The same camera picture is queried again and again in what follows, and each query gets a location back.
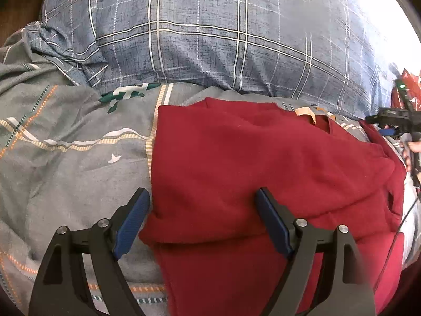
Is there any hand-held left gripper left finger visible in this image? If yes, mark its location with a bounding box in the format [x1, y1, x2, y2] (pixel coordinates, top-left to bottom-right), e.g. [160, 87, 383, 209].
[29, 187, 151, 316]

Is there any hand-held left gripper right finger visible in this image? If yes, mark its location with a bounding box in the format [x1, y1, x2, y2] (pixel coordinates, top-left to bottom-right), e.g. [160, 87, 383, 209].
[256, 187, 376, 316]

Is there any red knit garment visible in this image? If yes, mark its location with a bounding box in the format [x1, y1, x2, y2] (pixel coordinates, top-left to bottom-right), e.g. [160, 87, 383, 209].
[138, 97, 407, 316]

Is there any person's right hand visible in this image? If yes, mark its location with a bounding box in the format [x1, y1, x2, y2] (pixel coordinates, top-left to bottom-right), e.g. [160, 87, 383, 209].
[403, 141, 421, 173]

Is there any red patterned plastic bag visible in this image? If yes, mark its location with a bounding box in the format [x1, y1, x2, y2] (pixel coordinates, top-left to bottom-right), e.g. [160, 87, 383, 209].
[391, 67, 421, 110]

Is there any grey printed bed sheet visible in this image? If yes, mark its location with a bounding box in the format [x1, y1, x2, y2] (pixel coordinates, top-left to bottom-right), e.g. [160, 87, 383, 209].
[0, 28, 420, 316]

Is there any blue plaid pillow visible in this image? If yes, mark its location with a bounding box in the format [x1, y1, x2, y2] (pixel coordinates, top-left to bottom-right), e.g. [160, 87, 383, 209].
[24, 0, 402, 119]

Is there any black cable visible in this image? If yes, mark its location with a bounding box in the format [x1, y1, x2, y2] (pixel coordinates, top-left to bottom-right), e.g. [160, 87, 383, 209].
[373, 194, 421, 303]

